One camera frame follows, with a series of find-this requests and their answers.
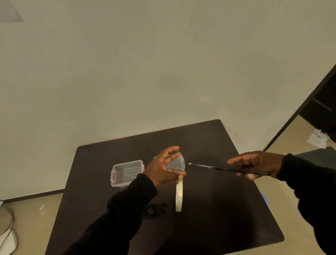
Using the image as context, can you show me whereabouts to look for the black scissors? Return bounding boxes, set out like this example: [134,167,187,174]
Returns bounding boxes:
[188,163,271,177]

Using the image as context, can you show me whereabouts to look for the clear plastic box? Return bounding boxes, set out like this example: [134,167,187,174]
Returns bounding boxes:
[110,159,145,188]

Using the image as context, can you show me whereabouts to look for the person's right forearm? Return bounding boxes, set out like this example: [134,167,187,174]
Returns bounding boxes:
[277,153,336,255]

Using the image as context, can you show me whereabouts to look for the clear plastic lid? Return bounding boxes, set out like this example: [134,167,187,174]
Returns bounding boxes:
[153,153,186,171]

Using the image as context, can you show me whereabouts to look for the person's left hand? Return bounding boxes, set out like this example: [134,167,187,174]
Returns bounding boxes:
[142,146,187,188]

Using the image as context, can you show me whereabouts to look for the pale tape roll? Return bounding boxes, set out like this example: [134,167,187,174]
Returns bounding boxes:
[175,174,184,213]

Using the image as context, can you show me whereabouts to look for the person's left forearm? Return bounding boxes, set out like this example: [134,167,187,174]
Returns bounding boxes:
[62,173,158,255]

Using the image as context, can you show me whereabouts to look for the crumpled white paper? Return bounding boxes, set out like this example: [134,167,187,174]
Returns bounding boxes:
[307,129,329,149]

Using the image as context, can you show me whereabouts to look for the dark floor mat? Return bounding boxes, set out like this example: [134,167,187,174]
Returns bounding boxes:
[295,146,336,170]

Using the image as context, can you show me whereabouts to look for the white floor device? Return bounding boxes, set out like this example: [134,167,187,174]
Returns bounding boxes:
[0,228,17,255]

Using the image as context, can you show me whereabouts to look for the black cable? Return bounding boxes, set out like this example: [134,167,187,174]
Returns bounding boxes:
[143,201,168,220]

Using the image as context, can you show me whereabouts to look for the dark furniture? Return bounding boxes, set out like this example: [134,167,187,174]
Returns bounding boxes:
[299,71,336,142]

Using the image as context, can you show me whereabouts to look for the person's right hand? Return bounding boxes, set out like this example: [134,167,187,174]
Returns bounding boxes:
[227,150,285,181]

